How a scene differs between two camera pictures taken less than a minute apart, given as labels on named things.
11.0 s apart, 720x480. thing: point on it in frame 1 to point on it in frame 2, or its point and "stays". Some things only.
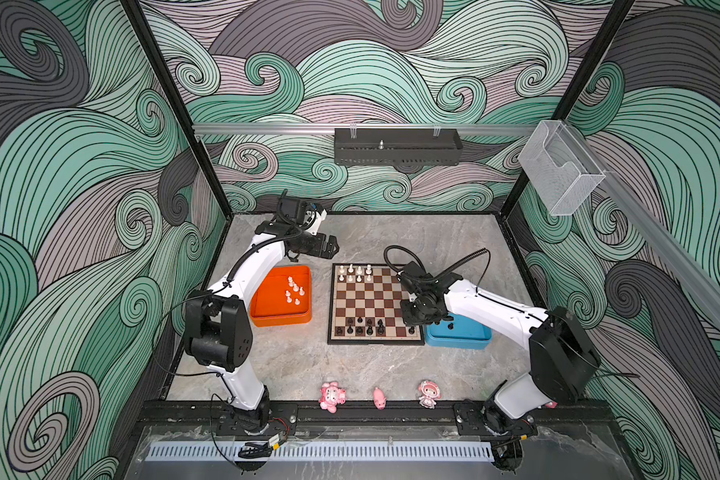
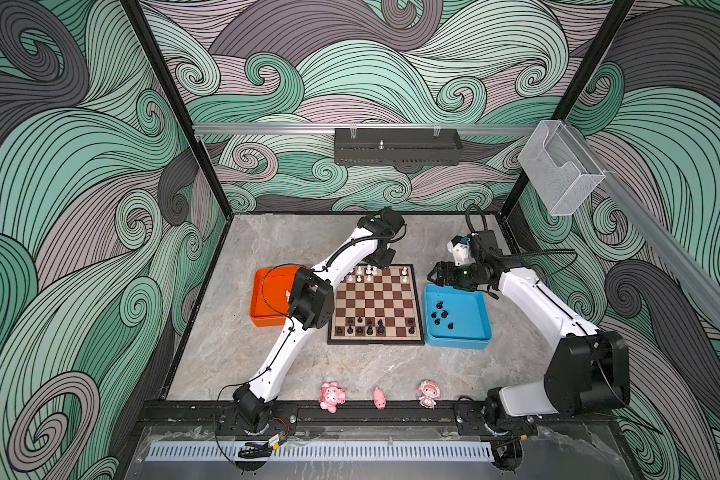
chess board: [365, 306] stays
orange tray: [283, 297] stays
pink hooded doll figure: [429, 392] stays
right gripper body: [415, 312] to [465, 277]
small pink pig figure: [379, 398] stays
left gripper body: [314, 245] to [383, 259]
